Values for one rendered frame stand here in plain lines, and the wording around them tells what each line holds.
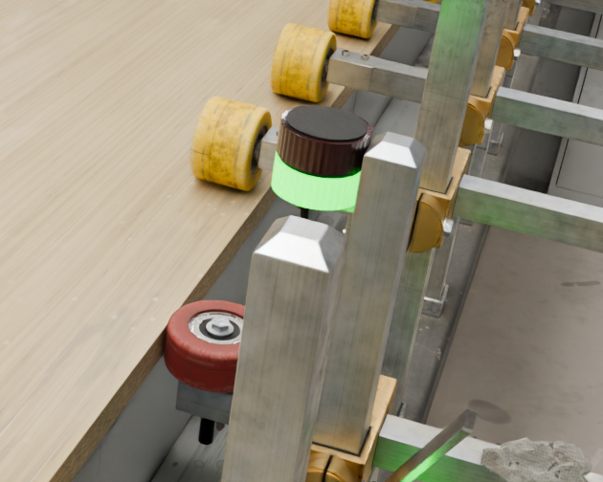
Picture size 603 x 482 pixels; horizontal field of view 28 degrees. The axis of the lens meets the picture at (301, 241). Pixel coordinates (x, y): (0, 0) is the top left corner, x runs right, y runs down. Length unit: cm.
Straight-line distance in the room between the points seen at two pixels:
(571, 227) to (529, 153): 230
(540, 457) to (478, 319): 187
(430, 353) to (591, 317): 161
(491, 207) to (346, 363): 30
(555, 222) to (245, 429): 57
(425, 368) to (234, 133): 36
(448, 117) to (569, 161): 224
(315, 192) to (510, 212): 35
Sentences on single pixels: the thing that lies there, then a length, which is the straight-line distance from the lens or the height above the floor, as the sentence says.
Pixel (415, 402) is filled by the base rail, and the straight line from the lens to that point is 124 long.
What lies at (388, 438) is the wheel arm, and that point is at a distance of 91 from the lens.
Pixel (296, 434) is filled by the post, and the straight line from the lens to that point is 56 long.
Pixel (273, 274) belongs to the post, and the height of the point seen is 115.
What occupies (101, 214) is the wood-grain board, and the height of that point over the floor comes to 90.
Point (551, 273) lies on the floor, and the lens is 305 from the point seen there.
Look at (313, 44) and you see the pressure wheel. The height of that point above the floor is 97.
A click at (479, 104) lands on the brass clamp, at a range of 126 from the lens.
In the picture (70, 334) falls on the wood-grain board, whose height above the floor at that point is 90.
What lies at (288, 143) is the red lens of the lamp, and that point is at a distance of 76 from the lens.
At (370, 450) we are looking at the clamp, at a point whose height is 87.
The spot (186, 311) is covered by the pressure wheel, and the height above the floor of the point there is 91.
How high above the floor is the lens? 141
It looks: 29 degrees down
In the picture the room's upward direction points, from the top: 9 degrees clockwise
